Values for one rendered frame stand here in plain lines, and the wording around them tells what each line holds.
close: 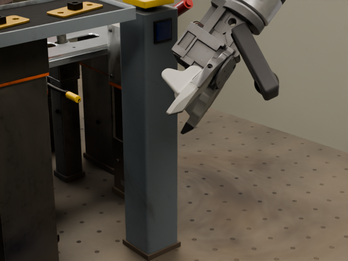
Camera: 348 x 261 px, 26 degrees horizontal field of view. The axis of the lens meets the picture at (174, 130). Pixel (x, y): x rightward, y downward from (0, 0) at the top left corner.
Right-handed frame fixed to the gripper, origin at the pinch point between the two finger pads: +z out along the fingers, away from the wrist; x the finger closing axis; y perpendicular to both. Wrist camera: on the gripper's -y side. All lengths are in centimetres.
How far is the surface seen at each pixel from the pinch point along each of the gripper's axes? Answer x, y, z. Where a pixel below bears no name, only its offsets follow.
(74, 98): -5.7, 18.1, 5.2
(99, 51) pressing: -28.5, 28.4, -5.5
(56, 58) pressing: -22.3, 31.9, 0.9
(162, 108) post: -10.6, 6.6, -2.0
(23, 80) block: 11.8, 19.2, 7.8
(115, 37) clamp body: -23.2, 25.4, -8.8
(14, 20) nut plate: 14.3, 24.3, 1.9
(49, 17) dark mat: 11.0, 22.1, -1.5
